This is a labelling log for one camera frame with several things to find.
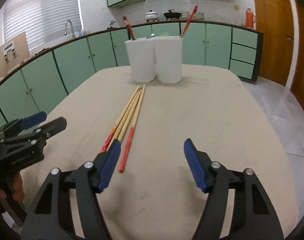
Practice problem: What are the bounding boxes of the metal kitchen faucet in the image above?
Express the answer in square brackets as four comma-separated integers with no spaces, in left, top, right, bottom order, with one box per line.
[64,20,75,39]

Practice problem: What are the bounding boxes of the cardboard board with clips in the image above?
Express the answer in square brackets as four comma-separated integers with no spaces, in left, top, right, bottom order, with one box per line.
[0,31,30,78]

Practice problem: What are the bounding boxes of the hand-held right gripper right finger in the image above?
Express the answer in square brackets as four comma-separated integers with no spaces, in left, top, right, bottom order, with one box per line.
[183,138,285,240]

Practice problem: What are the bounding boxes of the dark red-handled chopstick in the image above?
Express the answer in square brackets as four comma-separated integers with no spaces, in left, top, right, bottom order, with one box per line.
[125,16,137,40]
[179,6,197,38]
[181,5,199,38]
[122,16,134,41]

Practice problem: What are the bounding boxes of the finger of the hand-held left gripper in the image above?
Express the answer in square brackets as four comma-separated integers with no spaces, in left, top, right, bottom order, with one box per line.
[0,112,47,137]
[34,116,67,141]

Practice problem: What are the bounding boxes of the white window blinds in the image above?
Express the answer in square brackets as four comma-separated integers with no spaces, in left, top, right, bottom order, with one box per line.
[3,0,84,49]

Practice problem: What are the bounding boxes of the wooden red-handled chopstick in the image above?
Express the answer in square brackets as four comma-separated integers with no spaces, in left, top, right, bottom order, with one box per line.
[118,84,146,172]
[113,86,143,142]
[101,86,141,153]

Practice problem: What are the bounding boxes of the black wok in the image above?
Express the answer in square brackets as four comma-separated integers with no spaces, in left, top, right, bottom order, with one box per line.
[163,9,183,21]

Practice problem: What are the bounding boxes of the gas stove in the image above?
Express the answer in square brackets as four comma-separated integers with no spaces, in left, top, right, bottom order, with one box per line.
[145,19,183,23]

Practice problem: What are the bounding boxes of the white cooking pot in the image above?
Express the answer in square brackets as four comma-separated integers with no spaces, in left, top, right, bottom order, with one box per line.
[145,10,160,23]

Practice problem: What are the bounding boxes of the brown wooden door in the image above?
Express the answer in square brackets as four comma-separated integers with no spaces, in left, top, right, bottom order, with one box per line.
[250,0,296,87]
[290,0,304,118]

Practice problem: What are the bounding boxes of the orange thermos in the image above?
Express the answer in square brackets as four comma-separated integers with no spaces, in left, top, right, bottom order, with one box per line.
[246,8,257,29]

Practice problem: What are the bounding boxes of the white two-compartment utensil holder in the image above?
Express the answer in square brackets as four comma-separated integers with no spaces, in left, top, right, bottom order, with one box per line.
[124,36,183,84]

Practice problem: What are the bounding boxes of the green base cabinets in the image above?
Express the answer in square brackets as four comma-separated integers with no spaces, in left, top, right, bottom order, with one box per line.
[0,19,264,131]

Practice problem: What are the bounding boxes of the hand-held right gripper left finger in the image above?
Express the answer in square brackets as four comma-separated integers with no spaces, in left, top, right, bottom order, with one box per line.
[20,139,122,240]

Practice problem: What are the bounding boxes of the person's left hand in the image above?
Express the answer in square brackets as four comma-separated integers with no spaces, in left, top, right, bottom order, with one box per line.
[0,172,25,205]

